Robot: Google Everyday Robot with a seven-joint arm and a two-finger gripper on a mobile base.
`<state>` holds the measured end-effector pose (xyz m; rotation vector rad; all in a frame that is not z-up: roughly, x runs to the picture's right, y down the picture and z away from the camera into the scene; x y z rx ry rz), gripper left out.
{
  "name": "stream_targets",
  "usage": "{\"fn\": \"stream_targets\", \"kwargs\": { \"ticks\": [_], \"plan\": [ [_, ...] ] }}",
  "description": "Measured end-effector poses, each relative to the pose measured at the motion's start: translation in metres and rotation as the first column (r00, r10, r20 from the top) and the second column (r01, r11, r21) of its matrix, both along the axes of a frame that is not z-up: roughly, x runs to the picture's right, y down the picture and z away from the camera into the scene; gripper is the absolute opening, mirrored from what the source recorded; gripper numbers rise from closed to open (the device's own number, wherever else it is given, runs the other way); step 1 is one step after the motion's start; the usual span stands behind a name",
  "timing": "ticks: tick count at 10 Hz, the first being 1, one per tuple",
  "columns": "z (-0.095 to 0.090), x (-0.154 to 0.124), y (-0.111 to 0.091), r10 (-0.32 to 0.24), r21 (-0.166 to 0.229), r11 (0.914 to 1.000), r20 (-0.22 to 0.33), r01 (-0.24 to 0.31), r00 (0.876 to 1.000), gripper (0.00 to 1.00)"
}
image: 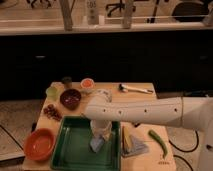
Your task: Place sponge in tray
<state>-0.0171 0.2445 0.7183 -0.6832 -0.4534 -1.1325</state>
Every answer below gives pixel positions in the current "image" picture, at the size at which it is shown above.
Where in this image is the grey folded cloth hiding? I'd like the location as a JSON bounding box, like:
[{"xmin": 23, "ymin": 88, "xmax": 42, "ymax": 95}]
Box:
[{"xmin": 122, "ymin": 135, "xmax": 149, "ymax": 158}]

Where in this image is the dark red bowl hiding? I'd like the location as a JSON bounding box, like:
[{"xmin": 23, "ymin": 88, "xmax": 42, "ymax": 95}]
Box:
[{"xmin": 60, "ymin": 89, "xmax": 81, "ymax": 110}]

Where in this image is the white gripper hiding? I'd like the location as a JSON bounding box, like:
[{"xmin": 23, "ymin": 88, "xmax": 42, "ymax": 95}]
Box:
[{"xmin": 90, "ymin": 120, "xmax": 112, "ymax": 141}]

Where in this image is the dark green cup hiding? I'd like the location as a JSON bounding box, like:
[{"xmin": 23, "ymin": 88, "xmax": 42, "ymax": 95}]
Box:
[{"xmin": 61, "ymin": 76, "xmax": 72, "ymax": 89}]

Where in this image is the black office chair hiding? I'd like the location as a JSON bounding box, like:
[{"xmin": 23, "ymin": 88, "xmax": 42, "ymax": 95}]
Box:
[{"xmin": 172, "ymin": 0, "xmax": 209, "ymax": 22}]

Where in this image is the wooden window ledge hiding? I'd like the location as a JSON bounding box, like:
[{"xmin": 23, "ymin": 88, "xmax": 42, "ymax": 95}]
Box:
[{"xmin": 0, "ymin": 22, "xmax": 213, "ymax": 36}]

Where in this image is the black cable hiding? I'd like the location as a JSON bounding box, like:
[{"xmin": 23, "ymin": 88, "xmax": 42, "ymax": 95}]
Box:
[{"xmin": 167, "ymin": 129, "xmax": 200, "ymax": 171}]

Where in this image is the green square tray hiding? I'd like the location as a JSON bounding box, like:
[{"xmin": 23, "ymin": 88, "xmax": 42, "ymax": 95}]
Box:
[{"xmin": 50, "ymin": 116, "xmax": 121, "ymax": 171}]

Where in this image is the orange bowl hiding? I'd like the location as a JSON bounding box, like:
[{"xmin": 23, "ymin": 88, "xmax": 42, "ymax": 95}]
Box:
[{"xmin": 24, "ymin": 128, "xmax": 56, "ymax": 161}]

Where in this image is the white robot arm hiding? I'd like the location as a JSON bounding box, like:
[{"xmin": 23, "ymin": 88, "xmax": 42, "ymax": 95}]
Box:
[{"xmin": 84, "ymin": 95, "xmax": 213, "ymax": 171}]

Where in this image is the bunch of dark grapes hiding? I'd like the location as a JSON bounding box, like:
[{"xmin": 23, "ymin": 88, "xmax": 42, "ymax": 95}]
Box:
[{"xmin": 43, "ymin": 104, "xmax": 62, "ymax": 121}]

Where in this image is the small orange-filled white cup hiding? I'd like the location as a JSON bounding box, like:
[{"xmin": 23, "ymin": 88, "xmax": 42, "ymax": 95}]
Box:
[{"xmin": 80, "ymin": 78, "xmax": 95, "ymax": 90}]

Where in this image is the blue sponge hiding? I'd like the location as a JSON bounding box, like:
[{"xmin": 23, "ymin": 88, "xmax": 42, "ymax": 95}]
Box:
[{"xmin": 90, "ymin": 136, "xmax": 105, "ymax": 153}]

